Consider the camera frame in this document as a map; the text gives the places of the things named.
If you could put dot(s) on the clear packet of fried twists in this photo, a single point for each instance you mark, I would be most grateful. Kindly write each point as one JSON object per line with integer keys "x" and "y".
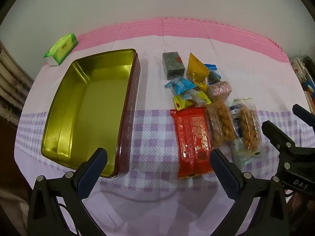
{"x": 248, "y": 127}
{"x": 221, "y": 125}

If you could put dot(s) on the clear brown sweet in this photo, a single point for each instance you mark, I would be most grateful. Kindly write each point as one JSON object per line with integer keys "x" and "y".
{"x": 199, "y": 97}

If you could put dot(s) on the pink cake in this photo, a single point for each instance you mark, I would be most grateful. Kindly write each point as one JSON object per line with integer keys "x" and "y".
{"x": 220, "y": 89}

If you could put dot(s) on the gold tin box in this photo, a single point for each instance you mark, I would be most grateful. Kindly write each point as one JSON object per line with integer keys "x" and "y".
{"x": 86, "y": 103}

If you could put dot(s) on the green tissue pack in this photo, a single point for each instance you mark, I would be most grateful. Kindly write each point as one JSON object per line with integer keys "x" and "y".
{"x": 62, "y": 48}

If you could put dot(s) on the pink and purple checked tablecloth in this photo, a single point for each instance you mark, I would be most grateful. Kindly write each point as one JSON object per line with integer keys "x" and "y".
{"x": 152, "y": 132}

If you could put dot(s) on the large yellow snack packet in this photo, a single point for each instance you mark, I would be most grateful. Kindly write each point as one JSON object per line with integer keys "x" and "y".
{"x": 195, "y": 70}

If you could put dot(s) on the small yellow snack packet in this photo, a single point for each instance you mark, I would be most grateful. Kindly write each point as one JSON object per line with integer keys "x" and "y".
{"x": 181, "y": 102}

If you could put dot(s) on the navy and white cracker packet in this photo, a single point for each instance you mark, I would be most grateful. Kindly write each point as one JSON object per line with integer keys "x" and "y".
{"x": 235, "y": 118}

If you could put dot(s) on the beige patterned curtain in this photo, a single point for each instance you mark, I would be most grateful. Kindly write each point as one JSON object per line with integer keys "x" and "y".
{"x": 9, "y": 83}

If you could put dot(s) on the small light blue snack packet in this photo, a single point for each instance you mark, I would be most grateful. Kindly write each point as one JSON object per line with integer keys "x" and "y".
{"x": 181, "y": 86}

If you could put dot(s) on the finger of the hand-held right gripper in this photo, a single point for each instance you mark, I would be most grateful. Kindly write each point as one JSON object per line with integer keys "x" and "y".
{"x": 305, "y": 115}
{"x": 275, "y": 134}

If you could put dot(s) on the dark candy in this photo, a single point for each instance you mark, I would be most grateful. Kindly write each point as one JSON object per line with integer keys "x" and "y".
{"x": 214, "y": 76}

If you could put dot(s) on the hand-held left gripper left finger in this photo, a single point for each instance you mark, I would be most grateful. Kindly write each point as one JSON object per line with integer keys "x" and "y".
{"x": 94, "y": 169}

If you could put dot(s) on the red snack packet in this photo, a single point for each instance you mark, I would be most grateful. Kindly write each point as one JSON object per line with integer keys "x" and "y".
{"x": 193, "y": 137}

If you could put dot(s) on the printed box with teacup picture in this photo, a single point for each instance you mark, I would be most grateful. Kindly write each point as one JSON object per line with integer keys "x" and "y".
{"x": 309, "y": 91}

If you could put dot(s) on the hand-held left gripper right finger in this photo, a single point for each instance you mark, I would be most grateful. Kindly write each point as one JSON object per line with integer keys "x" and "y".
{"x": 224, "y": 174}

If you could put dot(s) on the dark seaweed snack packet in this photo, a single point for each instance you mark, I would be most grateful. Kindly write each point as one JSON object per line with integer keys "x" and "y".
{"x": 172, "y": 64}

